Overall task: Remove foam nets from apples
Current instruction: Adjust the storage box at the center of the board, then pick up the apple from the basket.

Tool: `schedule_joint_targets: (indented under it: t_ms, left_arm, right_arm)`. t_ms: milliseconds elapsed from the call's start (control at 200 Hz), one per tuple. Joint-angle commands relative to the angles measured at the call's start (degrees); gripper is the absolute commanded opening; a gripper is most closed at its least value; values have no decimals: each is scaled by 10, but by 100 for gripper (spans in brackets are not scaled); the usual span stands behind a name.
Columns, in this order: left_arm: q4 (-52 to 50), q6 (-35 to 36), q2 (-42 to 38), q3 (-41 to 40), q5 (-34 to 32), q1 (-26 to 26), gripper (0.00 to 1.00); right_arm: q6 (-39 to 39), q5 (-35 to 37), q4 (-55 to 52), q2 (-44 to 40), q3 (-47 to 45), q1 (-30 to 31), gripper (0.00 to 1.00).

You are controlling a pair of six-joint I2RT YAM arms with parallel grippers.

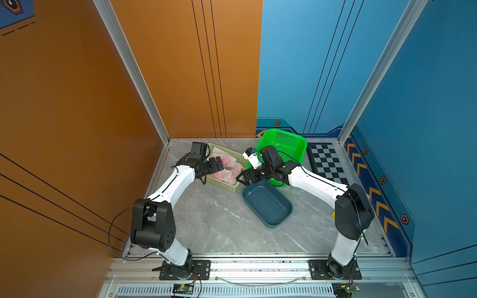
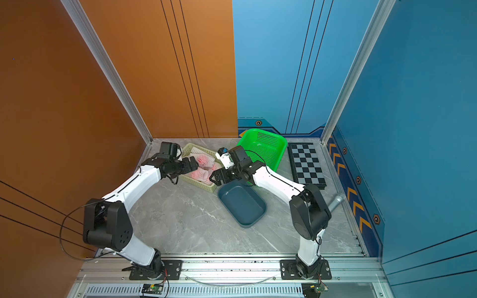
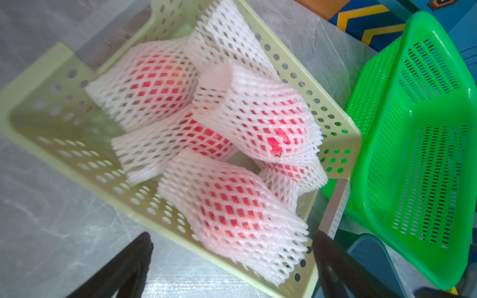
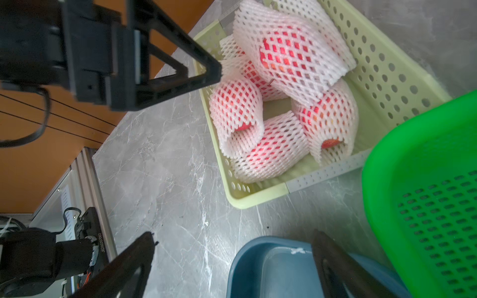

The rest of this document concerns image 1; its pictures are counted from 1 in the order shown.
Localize netted apple right of basket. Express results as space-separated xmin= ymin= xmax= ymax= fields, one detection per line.
xmin=228 ymin=163 xmax=244 ymax=185

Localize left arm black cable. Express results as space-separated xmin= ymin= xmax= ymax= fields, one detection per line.
xmin=107 ymin=200 xmax=157 ymax=261

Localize dark teal plastic tray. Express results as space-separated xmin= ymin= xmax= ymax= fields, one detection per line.
xmin=242 ymin=180 xmax=293 ymax=228

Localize black white checkerboard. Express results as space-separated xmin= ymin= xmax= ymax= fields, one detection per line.
xmin=307 ymin=142 xmax=350 ymax=186

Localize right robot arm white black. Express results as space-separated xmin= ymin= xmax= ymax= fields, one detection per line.
xmin=237 ymin=146 xmax=375 ymax=278

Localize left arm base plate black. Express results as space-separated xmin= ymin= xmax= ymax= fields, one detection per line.
xmin=159 ymin=260 xmax=211 ymax=281

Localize aluminium corner post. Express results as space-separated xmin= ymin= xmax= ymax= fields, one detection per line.
xmin=93 ymin=0 xmax=170 ymax=146
xmin=337 ymin=0 xmax=428 ymax=145

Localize green circuit board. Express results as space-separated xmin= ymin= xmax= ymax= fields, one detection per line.
xmin=332 ymin=284 xmax=352 ymax=298
xmin=171 ymin=284 xmax=195 ymax=297

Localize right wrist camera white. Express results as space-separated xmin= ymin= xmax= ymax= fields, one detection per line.
xmin=243 ymin=147 xmax=262 ymax=170

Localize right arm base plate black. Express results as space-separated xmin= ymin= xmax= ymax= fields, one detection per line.
xmin=308 ymin=258 xmax=362 ymax=280

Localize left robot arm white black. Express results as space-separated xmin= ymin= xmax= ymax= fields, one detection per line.
xmin=130 ymin=142 xmax=224 ymax=273

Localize green plastic mesh basket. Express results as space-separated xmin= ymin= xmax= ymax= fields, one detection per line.
xmin=247 ymin=129 xmax=309 ymax=173

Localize cream perforated plastic basket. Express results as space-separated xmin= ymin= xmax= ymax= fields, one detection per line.
xmin=207 ymin=143 xmax=247 ymax=193

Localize left green circuit board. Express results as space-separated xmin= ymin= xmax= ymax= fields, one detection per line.
xmin=171 ymin=284 xmax=195 ymax=297

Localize right aluminium corner post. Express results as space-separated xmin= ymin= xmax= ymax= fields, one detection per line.
xmin=337 ymin=0 xmax=428 ymax=145

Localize left aluminium corner post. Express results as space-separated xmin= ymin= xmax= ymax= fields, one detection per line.
xmin=93 ymin=0 xmax=170 ymax=146

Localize aluminium front rail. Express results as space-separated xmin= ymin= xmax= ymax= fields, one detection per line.
xmin=105 ymin=253 xmax=418 ymax=284

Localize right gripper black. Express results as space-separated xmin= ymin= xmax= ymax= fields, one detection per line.
xmin=235 ymin=163 xmax=275 ymax=186

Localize right green circuit board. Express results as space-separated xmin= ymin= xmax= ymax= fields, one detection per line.
xmin=332 ymin=284 xmax=352 ymax=298

